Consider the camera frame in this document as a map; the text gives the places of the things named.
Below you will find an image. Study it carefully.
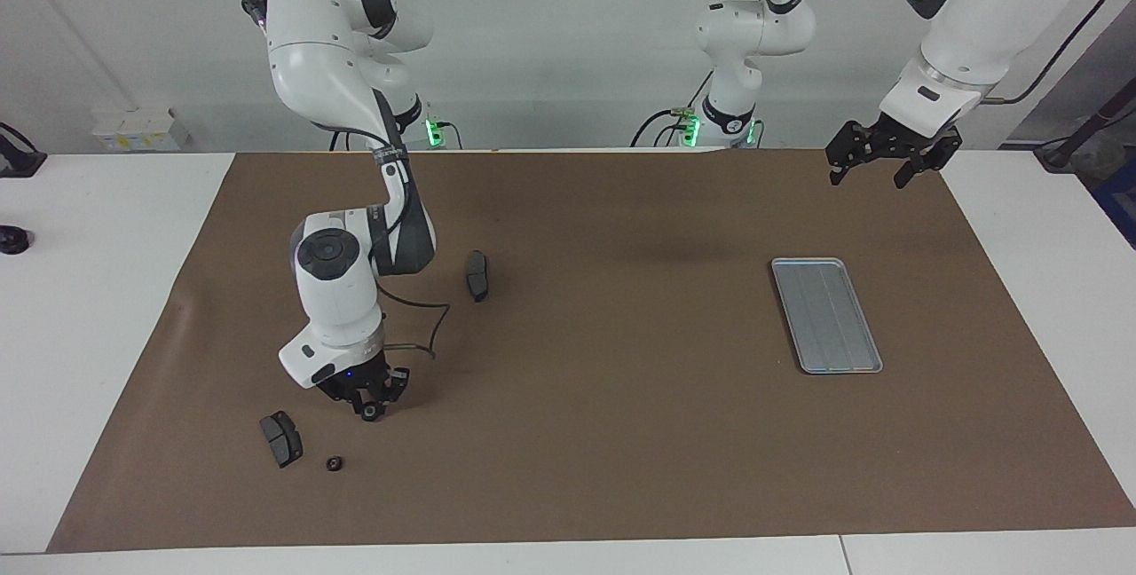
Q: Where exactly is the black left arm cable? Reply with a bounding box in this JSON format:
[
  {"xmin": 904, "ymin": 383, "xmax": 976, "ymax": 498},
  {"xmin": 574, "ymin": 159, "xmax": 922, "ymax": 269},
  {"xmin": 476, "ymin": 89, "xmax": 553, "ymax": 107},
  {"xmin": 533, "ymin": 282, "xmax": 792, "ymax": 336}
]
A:
[{"xmin": 799, "ymin": 0, "xmax": 1112, "ymax": 106}]

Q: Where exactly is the dark grey split brake pad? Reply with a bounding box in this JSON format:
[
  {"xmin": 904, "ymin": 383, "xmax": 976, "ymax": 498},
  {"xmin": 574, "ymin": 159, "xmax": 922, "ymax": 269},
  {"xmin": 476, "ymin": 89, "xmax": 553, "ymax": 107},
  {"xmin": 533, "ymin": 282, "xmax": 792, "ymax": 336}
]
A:
[{"xmin": 259, "ymin": 411, "xmax": 304, "ymax": 469}]

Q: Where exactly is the brown paper table mat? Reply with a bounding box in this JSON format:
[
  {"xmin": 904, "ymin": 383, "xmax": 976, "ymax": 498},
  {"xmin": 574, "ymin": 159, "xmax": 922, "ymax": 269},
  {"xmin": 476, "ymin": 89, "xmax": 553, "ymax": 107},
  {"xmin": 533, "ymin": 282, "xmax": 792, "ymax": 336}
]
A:
[{"xmin": 46, "ymin": 147, "xmax": 1136, "ymax": 555}]

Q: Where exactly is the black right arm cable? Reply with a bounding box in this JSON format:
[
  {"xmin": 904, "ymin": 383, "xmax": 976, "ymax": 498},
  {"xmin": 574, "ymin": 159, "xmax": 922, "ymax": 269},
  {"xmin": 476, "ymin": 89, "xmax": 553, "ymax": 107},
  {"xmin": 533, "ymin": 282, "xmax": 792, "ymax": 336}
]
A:
[{"xmin": 328, "ymin": 87, "xmax": 452, "ymax": 361}]

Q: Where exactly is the white box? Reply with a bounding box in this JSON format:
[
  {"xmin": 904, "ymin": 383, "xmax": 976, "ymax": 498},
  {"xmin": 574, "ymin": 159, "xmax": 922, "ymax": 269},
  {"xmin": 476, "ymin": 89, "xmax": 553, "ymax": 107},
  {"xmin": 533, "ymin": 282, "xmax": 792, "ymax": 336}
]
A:
[{"xmin": 91, "ymin": 107, "xmax": 193, "ymax": 153}]

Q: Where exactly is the black pole stand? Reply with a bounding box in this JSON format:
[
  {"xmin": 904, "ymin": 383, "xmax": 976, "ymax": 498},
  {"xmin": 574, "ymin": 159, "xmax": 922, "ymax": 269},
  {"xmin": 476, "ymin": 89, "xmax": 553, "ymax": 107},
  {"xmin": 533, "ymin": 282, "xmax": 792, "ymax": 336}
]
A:
[{"xmin": 1034, "ymin": 83, "xmax": 1136, "ymax": 172}]

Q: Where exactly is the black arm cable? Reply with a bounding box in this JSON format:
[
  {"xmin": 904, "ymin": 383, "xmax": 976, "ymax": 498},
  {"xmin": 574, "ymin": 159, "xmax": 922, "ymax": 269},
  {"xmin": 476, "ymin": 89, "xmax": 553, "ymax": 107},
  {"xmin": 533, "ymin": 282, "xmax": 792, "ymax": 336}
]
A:
[
  {"xmin": 328, "ymin": 87, "xmax": 452, "ymax": 361},
  {"xmin": 799, "ymin": 0, "xmax": 1112, "ymax": 106}
]

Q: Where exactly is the black base cable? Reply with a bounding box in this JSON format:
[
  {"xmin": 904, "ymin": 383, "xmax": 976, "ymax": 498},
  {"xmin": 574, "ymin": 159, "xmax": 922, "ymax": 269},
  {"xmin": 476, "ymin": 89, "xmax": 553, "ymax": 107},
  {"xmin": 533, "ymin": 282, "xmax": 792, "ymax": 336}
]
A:
[{"xmin": 630, "ymin": 69, "xmax": 715, "ymax": 148}]

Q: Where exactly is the blue crate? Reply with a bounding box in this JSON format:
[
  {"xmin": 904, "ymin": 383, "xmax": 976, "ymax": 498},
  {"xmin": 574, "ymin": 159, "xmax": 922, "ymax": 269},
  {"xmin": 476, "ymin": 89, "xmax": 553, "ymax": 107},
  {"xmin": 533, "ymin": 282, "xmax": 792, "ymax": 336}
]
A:
[{"xmin": 1090, "ymin": 176, "xmax": 1136, "ymax": 249}]

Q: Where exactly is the silver metal tray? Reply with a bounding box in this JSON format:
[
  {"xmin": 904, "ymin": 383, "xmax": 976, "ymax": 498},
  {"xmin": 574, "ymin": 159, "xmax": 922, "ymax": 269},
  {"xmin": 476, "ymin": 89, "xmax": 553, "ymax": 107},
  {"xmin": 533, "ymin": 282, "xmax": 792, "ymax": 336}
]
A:
[{"xmin": 770, "ymin": 257, "xmax": 885, "ymax": 375}]

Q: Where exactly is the black clamp mount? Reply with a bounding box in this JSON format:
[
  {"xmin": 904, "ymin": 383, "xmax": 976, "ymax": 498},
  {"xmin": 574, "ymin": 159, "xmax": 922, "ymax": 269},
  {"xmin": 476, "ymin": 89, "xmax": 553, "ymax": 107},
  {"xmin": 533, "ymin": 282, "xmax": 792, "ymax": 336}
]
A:
[{"xmin": 0, "ymin": 122, "xmax": 47, "ymax": 178}]

